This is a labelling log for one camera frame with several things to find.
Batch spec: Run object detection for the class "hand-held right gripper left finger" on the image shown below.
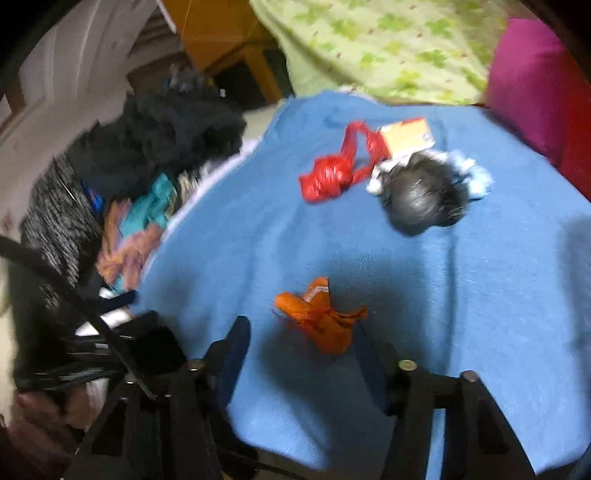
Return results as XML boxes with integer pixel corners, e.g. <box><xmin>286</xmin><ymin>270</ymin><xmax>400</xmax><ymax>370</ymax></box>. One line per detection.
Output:
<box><xmin>65</xmin><ymin>316</ymin><xmax>252</xmax><ymax>480</ymax></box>

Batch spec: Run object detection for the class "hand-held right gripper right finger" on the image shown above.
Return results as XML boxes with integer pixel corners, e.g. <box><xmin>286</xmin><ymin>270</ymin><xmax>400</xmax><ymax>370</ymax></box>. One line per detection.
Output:
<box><xmin>355</xmin><ymin>332</ymin><xmax>536</xmax><ymax>480</ymax></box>

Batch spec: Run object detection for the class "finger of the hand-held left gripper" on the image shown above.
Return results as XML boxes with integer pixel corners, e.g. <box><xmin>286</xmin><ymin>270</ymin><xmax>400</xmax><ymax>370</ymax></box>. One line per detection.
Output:
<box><xmin>98</xmin><ymin>290</ymin><xmax>138</xmax><ymax>313</ymax></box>
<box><xmin>106</xmin><ymin>311</ymin><xmax>186</xmax><ymax>372</ymax></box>

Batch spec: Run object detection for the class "orange plastic bag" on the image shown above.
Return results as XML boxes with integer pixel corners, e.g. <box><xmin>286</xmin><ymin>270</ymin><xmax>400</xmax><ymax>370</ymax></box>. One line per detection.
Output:
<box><xmin>274</xmin><ymin>277</ymin><xmax>369</xmax><ymax>355</ymax></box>

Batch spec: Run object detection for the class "black plastic bag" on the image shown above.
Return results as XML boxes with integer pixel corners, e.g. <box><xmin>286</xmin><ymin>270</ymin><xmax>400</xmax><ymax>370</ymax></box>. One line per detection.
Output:
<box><xmin>381</xmin><ymin>152</ymin><xmax>469</xmax><ymax>237</ymax></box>

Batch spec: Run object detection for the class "knotted red plastic bag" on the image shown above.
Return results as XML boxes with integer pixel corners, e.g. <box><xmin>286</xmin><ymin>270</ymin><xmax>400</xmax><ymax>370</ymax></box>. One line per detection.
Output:
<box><xmin>298</xmin><ymin>121</ymin><xmax>391</xmax><ymax>204</ymax></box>

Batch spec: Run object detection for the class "person's left hand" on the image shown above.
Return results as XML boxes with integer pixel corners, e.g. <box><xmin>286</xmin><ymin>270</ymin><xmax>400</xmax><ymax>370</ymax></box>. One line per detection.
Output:
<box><xmin>11</xmin><ymin>390</ymin><xmax>93</xmax><ymax>432</ymax></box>

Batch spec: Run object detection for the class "orange patterned cloth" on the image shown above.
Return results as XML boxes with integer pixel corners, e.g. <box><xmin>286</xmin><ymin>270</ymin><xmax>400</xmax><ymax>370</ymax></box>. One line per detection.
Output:
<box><xmin>95</xmin><ymin>203</ymin><xmax>162</xmax><ymax>291</ymax></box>

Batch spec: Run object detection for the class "grey heathered cloth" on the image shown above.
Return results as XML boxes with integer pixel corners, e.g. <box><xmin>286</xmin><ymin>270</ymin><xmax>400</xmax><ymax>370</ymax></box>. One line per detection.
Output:
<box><xmin>21</xmin><ymin>157</ymin><xmax>105</xmax><ymax>310</ymax></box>

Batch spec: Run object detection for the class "teal cloth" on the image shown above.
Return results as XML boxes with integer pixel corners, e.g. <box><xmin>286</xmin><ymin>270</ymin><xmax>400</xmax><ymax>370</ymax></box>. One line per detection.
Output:
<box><xmin>120</xmin><ymin>173</ymin><xmax>178</xmax><ymax>232</ymax></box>

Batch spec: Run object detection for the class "blue blanket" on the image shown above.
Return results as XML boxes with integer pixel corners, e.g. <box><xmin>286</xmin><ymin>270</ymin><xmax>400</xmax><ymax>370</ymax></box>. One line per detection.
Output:
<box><xmin>136</xmin><ymin>90</ymin><xmax>591</xmax><ymax>480</ymax></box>

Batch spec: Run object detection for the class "black cloth pile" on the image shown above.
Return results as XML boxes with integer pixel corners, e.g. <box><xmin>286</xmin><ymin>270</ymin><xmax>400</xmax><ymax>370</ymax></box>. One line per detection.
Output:
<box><xmin>69</xmin><ymin>90</ymin><xmax>247</xmax><ymax>199</ymax></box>

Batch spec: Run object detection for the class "white and blue crumpled tissue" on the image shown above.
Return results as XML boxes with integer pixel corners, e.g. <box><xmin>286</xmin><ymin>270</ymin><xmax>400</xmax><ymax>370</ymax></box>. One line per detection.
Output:
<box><xmin>450</xmin><ymin>150</ymin><xmax>492</xmax><ymax>199</ymax></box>

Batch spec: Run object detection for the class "orange and white box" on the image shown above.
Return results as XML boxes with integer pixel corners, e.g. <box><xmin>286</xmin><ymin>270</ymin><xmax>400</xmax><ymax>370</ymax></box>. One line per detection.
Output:
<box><xmin>376</xmin><ymin>116</ymin><xmax>437</xmax><ymax>160</ymax></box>

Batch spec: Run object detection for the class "white wooden door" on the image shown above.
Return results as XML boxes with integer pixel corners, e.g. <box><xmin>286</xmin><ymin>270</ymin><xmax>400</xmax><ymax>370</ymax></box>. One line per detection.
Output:
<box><xmin>0</xmin><ymin>0</ymin><xmax>158</xmax><ymax>227</ymax></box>

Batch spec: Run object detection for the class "orange wooden furniture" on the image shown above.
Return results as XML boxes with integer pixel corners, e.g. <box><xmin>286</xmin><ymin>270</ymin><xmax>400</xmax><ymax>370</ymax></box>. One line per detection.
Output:
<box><xmin>157</xmin><ymin>0</ymin><xmax>284</xmax><ymax>100</ymax></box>

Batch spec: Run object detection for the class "red paper bag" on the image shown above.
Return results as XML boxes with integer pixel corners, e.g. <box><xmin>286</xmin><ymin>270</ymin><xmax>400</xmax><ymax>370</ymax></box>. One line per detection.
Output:
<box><xmin>554</xmin><ymin>46</ymin><xmax>591</xmax><ymax>199</ymax></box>

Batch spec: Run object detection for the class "green floral quilt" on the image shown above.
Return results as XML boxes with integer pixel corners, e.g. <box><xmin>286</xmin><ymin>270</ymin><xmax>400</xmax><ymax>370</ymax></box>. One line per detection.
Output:
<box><xmin>249</xmin><ymin>0</ymin><xmax>513</xmax><ymax>107</ymax></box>

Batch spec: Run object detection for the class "pink pillow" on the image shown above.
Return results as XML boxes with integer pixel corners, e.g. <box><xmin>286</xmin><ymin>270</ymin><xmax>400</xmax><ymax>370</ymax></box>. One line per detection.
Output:
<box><xmin>485</xmin><ymin>18</ymin><xmax>578</xmax><ymax>162</ymax></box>

